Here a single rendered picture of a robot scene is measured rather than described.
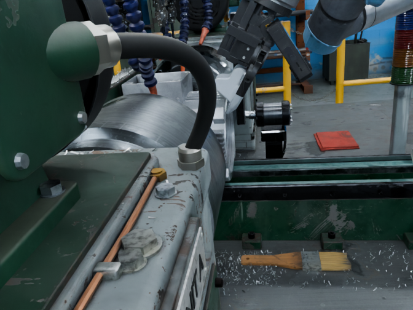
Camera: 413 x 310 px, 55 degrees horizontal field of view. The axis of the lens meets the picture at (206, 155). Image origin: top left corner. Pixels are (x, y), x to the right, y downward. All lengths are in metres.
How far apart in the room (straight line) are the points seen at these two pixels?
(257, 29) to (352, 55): 4.89
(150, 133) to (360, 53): 5.21
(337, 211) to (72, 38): 0.72
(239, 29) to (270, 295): 0.46
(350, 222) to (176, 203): 0.61
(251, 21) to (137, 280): 0.57
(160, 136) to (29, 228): 0.26
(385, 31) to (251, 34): 5.51
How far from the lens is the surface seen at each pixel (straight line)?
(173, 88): 0.78
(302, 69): 0.72
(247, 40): 0.70
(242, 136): 1.30
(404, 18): 1.12
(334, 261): 0.82
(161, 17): 0.77
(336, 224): 0.86
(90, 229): 0.25
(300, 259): 0.81
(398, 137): 1.20
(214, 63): 1.03
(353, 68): 5.62
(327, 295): 0.75
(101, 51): 0.20
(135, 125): 0.48
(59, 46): 0.18
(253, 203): 0.83
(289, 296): 0.75
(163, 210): 0.28
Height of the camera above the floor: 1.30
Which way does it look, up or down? 22 degrees down
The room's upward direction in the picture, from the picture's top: 6 degrees counter-clockwise
